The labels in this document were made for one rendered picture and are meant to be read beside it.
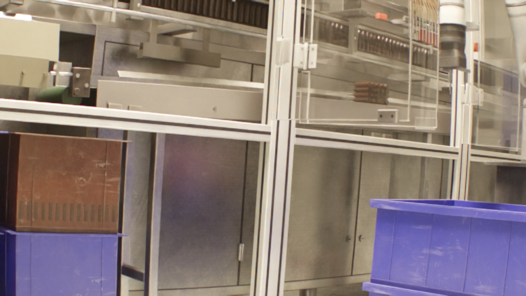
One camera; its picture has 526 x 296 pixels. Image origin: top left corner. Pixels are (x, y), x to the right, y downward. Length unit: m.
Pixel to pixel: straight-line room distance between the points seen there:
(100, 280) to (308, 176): 0.95
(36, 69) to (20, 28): 0.10
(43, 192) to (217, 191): 0.72
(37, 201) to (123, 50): 0.57
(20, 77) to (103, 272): 0.48
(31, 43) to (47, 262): 0.47
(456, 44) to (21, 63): 1.07
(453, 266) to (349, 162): 0.91
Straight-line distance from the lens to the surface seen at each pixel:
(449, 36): 1.92
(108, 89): 1.66
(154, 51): 1.92
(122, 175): 1.85
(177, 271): 2.11
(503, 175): 2.25
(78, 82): 1.61
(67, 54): 2.08
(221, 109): 1.84
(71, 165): 1.62
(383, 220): 1.85
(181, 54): 1.97
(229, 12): 2.07
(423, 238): 1.78
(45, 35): 1.60
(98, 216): 1.66
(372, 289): 1.86
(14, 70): 1.56
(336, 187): 2.49
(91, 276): 1.67
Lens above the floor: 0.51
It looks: level
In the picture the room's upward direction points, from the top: 4 degrees clockwise
